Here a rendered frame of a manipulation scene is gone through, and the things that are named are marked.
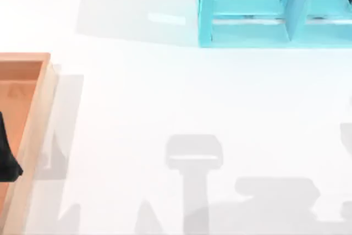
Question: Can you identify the shallow salmon-coloured box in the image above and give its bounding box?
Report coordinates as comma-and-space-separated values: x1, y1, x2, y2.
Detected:
0, 52, 59, 235

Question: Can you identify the light blue rack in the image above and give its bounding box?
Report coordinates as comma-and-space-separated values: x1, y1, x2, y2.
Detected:
197, 0, 352, 49

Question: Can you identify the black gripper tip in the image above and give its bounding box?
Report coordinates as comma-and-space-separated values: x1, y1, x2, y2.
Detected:
0, 111, 24, 183

